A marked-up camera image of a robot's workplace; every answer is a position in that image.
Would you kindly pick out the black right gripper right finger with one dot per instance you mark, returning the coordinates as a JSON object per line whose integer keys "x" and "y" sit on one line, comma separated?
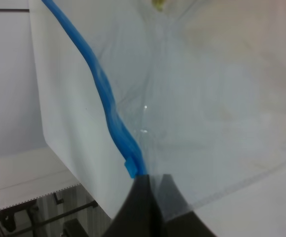
{"x": 179, "y": 220}

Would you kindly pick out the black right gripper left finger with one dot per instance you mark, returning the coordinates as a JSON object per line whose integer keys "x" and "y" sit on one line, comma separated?
{"x": 139, "y": 215}

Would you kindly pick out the clear zip bag blue zipper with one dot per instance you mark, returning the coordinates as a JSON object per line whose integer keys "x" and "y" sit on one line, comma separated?
{"x": 191, "y": 88}

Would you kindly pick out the black metal frame under table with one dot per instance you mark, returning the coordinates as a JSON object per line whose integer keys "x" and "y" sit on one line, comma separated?
{"x": 67, "y": 213}

